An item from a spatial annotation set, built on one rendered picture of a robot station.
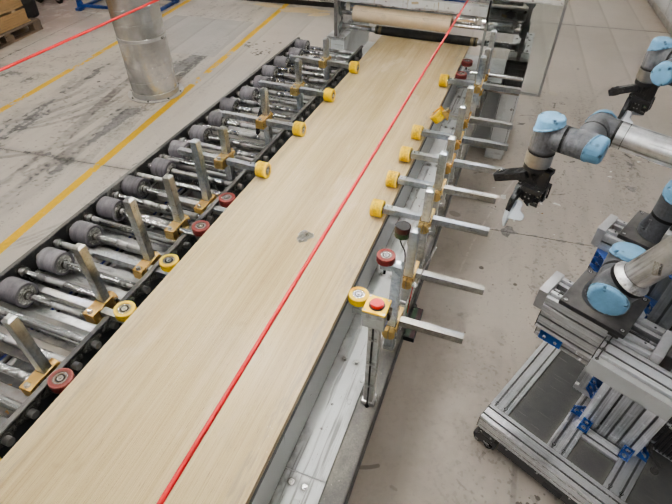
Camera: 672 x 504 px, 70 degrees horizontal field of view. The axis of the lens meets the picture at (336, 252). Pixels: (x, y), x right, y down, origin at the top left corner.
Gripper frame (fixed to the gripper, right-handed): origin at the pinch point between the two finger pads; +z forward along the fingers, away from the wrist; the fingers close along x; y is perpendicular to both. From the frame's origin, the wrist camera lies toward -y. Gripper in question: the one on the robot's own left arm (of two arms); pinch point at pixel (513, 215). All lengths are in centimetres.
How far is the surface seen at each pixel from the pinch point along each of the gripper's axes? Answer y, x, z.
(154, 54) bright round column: -429, 89, 85
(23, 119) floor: -488, -36, 132
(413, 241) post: -30.9, -8.1, 25.4
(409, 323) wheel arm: -17, -24, 48
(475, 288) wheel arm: -8.3, 6.8, 45.8
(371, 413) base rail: -6, -56, 62
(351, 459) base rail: 0, -73, 62
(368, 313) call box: -11, -57, 10
